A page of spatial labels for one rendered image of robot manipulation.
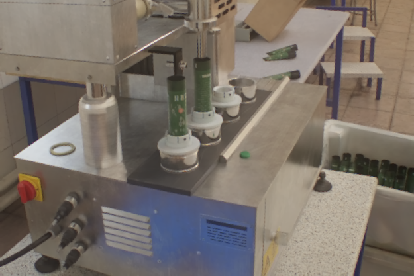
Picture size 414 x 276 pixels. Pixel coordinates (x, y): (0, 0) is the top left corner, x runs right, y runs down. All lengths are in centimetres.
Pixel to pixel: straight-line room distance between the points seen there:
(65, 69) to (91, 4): 13
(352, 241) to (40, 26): 81
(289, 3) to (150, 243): 186
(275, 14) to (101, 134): 184
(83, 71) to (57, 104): 224
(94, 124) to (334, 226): 64
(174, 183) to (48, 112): 225
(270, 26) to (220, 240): 190
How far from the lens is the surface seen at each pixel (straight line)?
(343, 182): 153
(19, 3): 101
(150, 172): 97
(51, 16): 97
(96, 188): 102
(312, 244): 128
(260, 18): 276
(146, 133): 115
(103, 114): 98
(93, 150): 101
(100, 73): 95
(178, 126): 94
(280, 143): 110
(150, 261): 105
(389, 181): 194
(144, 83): 130
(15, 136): 294
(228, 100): 114
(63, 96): 324
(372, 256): 180
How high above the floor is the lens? 150
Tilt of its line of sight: 24 degrees down
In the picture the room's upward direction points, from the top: 1 degrees counter-clockwise
